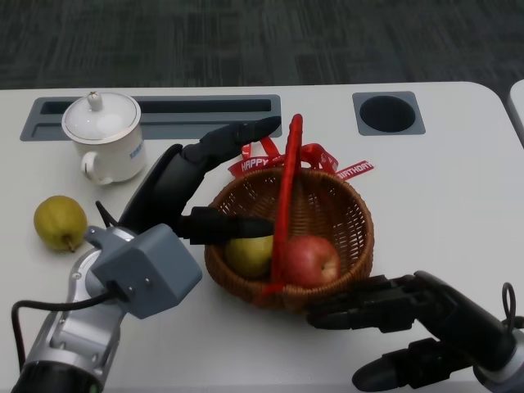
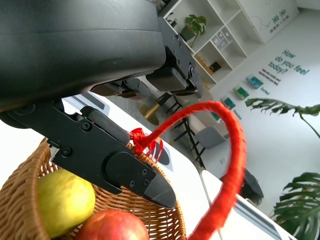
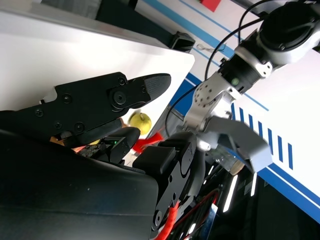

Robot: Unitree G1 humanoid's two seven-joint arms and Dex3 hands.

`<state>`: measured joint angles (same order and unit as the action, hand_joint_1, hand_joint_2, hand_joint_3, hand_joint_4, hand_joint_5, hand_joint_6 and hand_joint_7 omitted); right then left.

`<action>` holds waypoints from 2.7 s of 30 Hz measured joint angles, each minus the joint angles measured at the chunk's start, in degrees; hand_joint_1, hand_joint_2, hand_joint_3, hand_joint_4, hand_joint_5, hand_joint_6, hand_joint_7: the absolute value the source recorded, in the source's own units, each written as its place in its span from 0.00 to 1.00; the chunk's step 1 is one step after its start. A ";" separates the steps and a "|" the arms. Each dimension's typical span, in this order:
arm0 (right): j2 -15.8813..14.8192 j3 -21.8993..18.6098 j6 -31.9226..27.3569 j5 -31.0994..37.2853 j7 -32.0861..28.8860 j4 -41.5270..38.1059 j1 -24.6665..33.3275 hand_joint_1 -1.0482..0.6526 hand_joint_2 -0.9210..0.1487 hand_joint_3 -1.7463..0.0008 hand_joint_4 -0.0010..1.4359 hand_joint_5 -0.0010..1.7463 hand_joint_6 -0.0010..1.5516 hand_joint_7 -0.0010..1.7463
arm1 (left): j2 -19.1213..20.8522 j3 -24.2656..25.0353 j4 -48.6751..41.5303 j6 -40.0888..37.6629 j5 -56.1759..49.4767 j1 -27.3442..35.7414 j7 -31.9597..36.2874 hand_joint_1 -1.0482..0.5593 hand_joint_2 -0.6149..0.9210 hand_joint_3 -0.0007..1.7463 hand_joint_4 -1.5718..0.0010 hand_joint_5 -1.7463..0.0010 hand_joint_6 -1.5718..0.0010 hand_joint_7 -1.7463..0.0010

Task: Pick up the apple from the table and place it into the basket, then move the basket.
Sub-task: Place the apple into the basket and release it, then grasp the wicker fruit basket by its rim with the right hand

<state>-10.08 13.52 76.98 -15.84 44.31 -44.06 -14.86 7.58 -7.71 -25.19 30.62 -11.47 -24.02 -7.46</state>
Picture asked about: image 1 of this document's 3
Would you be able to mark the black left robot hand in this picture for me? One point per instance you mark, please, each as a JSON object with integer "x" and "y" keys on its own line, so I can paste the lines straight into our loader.
{"x": 168, "y": 184}

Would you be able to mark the white mug lid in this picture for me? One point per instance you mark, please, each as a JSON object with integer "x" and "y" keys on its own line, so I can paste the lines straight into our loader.
{"x": 104, "y": 120}

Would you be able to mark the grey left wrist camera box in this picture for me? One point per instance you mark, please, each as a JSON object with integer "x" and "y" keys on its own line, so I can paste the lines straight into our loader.
{"x": 155, "y": 266}

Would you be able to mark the yellow-green pear with stem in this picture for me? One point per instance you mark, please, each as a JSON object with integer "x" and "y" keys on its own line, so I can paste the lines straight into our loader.
{"x": 57, "y": 221}

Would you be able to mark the red apple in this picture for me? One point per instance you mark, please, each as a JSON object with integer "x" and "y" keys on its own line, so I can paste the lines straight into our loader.
{"x": 311, "y": 260}

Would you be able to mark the white ceramic mug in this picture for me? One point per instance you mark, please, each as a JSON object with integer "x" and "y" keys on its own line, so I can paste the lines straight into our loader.
{"x": 118, "y": 157}

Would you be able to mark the red birthday ribbon bow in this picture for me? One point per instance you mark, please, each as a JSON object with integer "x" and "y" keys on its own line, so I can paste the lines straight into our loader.
{"x": 356, "y": 170}

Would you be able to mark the white neighbouring table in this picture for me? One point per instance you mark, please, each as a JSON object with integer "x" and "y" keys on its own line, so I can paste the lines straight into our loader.
{"x": 518, "y": 110}

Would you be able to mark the grey round table grommet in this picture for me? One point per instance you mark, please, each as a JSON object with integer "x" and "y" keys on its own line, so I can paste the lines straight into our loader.
{"x": 387, "y": 114}

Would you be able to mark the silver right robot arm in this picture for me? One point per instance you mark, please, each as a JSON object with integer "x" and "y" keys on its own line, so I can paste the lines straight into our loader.
{"x": 511, "y": 368}

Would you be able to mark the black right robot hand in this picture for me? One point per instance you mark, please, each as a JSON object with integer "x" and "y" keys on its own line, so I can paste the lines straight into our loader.
{"x": 458, "y": 315}

